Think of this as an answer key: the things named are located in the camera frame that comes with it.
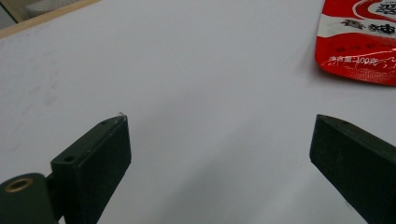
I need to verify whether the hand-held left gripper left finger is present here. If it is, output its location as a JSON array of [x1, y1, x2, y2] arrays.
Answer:
[[50, 114, 133, 224]]

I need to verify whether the red and white snack packet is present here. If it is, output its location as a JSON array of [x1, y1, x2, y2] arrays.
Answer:
[[314, 0, 396, 87]]

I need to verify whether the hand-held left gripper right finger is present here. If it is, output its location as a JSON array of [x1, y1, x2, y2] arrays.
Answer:
[[309, 113, 396, 224]]

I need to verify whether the white table cover sheet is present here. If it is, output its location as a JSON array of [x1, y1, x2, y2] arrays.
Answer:
[[0, 0, 396, 224]]

